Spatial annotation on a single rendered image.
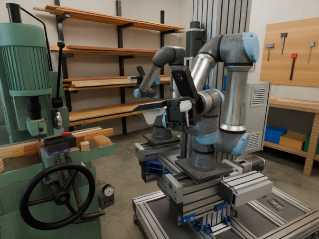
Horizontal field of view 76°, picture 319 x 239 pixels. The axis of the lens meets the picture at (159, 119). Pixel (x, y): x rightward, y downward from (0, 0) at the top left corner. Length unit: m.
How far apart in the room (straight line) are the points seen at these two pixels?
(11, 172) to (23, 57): 0.50
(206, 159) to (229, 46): 0.54
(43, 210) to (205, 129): 0.87
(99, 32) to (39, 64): 2.77
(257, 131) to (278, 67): 2.31
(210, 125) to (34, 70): 0.80
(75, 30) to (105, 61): 0.64
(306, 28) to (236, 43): 2.78
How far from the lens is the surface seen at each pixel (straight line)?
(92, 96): 3.73
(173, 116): 0.56
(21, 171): 1.09
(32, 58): 1.09
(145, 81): 1.55
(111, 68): 3.86
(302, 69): 3.61
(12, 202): 1.15
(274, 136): 3.39
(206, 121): 0.71
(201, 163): 1.07
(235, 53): 0.91
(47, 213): 1.22
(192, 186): 1.07
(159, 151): 1.48
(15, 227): 1.22
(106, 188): 1.21
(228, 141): 0.97
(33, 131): 1.16
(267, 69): 3.76
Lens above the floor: 1.33
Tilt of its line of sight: 15 degrees down
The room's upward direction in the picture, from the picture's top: straight up
